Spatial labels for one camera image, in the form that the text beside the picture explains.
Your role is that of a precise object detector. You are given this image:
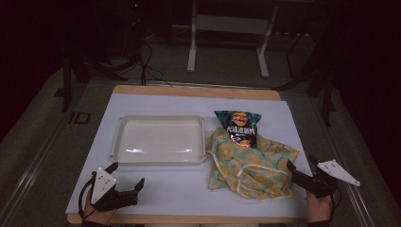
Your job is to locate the person's right hand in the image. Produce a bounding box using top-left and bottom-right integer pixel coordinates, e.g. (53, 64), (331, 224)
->
(305, 189), (337, 225)

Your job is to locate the person's left hand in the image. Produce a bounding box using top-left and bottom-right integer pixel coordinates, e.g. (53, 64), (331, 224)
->
(82, 198), (118, 227)

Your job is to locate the wooden table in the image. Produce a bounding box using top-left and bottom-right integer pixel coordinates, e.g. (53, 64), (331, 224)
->
(66, 84), (312, 225)

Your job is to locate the white metal stand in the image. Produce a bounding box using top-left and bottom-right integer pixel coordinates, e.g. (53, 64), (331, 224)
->
(186, 0), (280, 79)

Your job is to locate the dark teal chip bag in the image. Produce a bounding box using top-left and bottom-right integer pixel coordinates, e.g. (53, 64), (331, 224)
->
(214, 110), (263, 150)

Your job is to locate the black metal stand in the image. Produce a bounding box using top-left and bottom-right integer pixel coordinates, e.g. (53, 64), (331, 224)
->
(271, 31), (338, 128)
(61, 51), (130, 114)

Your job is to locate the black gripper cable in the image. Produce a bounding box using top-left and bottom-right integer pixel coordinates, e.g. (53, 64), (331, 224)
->
(78, 170), (97, 219)

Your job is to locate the white plastic tray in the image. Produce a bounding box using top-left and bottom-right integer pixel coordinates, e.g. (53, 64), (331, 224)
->
(111, 114), (208, 166)

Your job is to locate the green yellow patterned cloth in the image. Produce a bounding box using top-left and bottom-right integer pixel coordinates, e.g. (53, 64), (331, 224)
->
(205, 126), (301, 201)

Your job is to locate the white table sheet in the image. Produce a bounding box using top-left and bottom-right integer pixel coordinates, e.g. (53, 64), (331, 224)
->
(65, 93), (314, 219)

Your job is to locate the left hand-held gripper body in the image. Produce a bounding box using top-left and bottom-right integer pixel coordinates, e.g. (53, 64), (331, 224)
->
(89, 166), (140, 212)

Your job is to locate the black floor bracket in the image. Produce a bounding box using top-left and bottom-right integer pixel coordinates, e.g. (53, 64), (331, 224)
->
(68, 111), (92, 125)

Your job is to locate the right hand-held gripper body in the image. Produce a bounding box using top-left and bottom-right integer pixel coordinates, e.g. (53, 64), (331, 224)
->
(305, 159), (361, 199)

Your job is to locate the black floor cable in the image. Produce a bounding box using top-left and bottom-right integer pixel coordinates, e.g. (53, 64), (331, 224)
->
(137, 40), (175, 87)

